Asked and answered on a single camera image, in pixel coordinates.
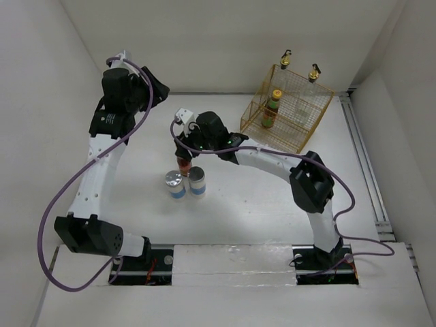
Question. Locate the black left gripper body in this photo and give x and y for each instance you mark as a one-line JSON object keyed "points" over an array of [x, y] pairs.
{"points": [[140, 98]]}

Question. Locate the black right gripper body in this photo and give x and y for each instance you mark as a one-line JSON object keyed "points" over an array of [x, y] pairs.
{"points": [[195, 139]]}

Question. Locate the brown sauce bottle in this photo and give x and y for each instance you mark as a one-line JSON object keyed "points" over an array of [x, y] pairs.
{"points": [[271, 109], [184, 166]]}

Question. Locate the spice jar silver lid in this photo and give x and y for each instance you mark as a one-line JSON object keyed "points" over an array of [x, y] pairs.
{"points": [[175, 184], [196, 179]]}

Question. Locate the glass oil bottle dark liquid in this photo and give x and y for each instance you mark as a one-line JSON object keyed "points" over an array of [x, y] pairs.
{"points": [[281, 76]]}

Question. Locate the clear glass oil bottle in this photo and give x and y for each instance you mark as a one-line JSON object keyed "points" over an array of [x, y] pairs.
{"points": [[306, 95]]}

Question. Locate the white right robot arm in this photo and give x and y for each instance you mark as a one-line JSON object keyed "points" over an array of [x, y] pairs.
{"points": [[311, 185]]}

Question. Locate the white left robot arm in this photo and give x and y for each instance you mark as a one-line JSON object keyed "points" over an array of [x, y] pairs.
{"points": [[85, 229]]}

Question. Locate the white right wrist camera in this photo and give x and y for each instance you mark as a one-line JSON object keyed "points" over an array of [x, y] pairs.
{"points": [[184, 117]]}

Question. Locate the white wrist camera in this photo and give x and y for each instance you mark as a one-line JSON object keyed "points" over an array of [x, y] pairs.
{"points": [[118, 59], [184, 117]]}

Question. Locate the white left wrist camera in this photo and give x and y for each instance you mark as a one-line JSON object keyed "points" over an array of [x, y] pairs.
{"points": [[118, 59]]}

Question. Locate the gold wire basket rack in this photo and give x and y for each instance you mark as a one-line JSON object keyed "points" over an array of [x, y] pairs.
{"points": [[286, 134]]}

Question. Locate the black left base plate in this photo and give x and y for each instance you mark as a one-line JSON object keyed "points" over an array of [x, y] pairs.
{"points": [[136, 272]]}

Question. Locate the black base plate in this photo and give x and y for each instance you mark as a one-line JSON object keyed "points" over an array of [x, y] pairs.
{"points": [[136, 272], [310, 271]]}

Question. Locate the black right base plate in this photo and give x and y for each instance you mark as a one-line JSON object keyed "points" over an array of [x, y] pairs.
{"points": [[310, 271]]}

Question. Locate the aluminium side rail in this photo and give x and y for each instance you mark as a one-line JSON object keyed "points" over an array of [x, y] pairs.
{"points": [[382, 222]]}

